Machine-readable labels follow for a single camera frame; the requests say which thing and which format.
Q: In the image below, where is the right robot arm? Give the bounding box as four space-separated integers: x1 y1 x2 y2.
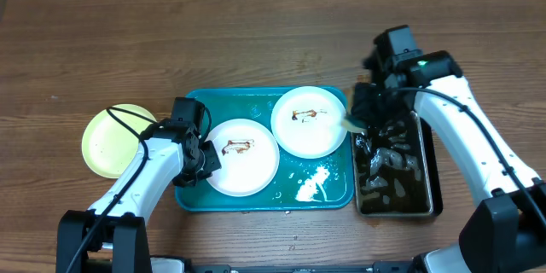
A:
348 50 545 272

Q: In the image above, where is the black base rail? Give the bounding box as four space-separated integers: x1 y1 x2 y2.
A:
148 256 423 273

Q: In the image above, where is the teal plastic tray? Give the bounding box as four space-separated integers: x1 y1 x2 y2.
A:
175 87 354 212

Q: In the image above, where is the white plate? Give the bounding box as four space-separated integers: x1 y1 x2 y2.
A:
207 119 280 197
270 86 347 159

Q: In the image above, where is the green yellow sponge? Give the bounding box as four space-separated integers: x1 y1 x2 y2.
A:
340 113 368 134

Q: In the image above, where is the metal pan with dirty water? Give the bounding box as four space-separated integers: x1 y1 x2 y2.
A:
352 110 434 217

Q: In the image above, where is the white plate top right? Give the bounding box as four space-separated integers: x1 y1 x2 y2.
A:
270 86 347 159

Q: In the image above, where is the yellow-green plate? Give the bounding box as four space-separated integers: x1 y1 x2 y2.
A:
81 104 155 178

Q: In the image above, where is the white plate bottom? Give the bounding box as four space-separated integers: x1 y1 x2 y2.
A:
207 119 280 197

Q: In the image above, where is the black outer tray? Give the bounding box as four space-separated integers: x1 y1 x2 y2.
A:
351 106 443 218

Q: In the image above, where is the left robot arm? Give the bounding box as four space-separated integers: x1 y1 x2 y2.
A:
55 117 220 272

